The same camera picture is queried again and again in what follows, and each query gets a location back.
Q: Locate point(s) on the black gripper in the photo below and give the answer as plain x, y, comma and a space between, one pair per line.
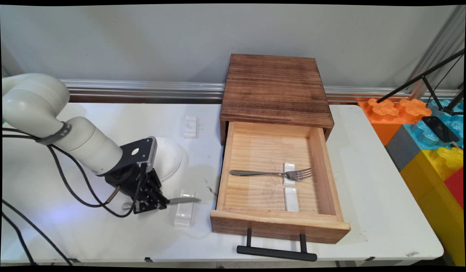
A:
125, 179

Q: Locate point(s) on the blue foam block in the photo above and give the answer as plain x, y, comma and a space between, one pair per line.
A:
418, 134

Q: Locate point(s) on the black tripod stand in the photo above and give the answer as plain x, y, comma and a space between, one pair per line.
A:
418, 78

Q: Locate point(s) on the aluminium rail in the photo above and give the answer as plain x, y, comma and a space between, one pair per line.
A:
142, 88

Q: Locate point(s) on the grey foam block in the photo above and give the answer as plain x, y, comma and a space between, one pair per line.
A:
403, 149

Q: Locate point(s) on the white ceramic plate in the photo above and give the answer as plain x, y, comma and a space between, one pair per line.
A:
168, 158

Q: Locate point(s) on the light wooden drawer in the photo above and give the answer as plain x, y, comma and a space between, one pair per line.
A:
267, 151

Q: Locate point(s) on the silver metal fork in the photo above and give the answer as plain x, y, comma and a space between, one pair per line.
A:
255, 173

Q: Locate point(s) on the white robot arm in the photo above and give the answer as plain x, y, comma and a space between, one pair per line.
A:
32, 102

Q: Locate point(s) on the white ceramic cutlery rest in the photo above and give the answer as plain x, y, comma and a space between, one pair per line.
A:
190, 126
185, 215
291, 200
289, 168

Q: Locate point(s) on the silver metal knife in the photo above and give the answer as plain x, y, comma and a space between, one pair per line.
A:
183, 200

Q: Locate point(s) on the red foam block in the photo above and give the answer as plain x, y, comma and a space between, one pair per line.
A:
455, 187

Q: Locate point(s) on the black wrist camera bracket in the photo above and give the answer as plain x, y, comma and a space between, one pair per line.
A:
140, 151

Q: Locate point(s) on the orange foam block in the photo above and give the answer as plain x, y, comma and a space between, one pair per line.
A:
386, 113

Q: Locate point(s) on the dark wooden drawer cabinet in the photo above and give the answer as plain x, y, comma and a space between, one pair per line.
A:
274, 87

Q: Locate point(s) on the black smartphone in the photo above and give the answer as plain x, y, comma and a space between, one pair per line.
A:
440, 129

